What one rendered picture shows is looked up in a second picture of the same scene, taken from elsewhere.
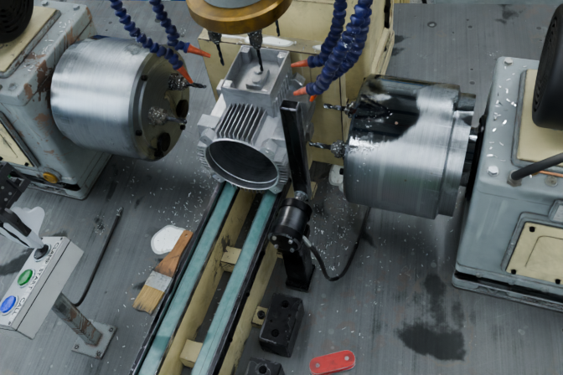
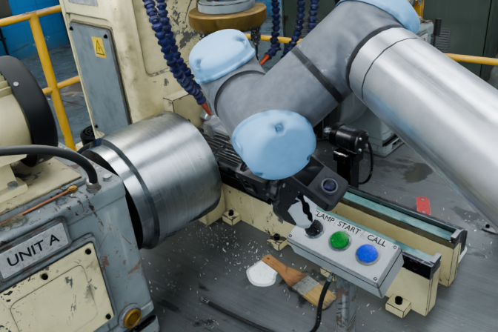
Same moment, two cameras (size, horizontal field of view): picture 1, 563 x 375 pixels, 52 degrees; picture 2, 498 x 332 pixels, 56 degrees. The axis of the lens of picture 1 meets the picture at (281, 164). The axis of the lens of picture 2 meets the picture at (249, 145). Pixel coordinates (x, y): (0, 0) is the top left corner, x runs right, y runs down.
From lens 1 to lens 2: 1.19 m
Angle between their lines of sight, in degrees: 57
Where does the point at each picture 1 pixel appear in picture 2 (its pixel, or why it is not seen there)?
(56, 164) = (138, 287)
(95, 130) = (187, 184)
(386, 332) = (406, 186)
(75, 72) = (136, 147)
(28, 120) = (124, 221)
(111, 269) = (268, 321)
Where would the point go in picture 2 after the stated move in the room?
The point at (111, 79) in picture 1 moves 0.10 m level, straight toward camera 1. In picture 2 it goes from (172, 132) to (222, 127)
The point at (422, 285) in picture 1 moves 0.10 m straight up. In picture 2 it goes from (378, 167) to (379, 137)
